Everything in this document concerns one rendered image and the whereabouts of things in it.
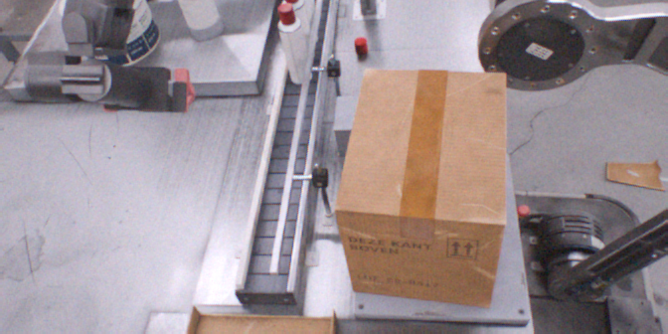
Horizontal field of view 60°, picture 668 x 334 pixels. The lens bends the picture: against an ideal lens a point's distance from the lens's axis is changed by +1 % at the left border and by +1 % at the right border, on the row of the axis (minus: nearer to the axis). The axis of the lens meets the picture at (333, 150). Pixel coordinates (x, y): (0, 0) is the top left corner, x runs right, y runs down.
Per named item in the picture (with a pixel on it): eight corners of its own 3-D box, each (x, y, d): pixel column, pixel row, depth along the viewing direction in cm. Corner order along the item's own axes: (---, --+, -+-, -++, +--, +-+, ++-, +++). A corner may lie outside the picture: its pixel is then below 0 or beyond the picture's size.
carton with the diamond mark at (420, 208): (375, 161, 122) (364, 67, 101) (492, 169, 117) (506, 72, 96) (352, 292, 103) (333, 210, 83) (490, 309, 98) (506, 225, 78)
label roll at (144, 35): (71, 57, 154) (42, 12, 142) (122, 13, 164) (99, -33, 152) (124, 77, 145) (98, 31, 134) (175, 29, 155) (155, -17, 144)
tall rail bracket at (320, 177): (302, 208, 119) (287, 158, 106) (337, 208, 118) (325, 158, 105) (300, 221, 117) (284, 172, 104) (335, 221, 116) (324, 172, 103)
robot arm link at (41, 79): (85, 11, 72) (124, 13, 80) (5, 12, 74) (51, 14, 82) (94, 106, 74) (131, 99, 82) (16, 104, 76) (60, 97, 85)
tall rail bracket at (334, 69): (317, 103, 138) (306, 51, 125) (347, 102, 137) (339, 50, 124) (316, 113, 136) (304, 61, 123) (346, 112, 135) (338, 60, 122)
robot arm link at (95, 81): (105, 100, 74) (106, 57, 74) (58, 99, 76) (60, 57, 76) (135, 105, 81) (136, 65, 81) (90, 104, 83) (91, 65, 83)
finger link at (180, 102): (167, 74, 96) (136, 66, 87) (207, 74, 95) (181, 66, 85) (166, 114, 96) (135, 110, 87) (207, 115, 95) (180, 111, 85)
